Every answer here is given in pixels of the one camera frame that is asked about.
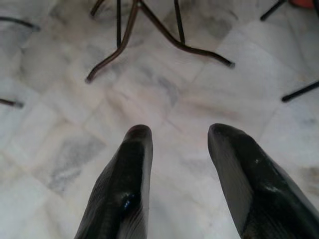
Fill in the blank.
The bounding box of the red object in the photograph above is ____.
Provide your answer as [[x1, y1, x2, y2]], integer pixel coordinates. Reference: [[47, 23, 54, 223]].
[[292, 0, 319, 8]]

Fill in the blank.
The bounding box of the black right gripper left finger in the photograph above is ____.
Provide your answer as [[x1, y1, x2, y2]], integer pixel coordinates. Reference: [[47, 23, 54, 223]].
[[74, 124, 153, 239]]

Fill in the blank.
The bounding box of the brown bent metal leg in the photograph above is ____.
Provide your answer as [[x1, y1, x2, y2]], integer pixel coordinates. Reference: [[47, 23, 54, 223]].
[[139, 0, 236, 69], [85, 0, 142, 83]]

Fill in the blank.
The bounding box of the thin black metal leg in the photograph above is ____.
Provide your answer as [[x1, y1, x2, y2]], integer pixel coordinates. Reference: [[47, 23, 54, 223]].
[[281, 80, 319, 102], [260, 0, 289, 21], [173, 0, 186, 43], [0, 98, 23, 109], [0, 16, 40, 31], [116, 0, 123, 48]]

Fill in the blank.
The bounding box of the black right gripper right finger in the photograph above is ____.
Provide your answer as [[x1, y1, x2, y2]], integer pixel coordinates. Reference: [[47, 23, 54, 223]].
[[207, 123, 319, 239]]

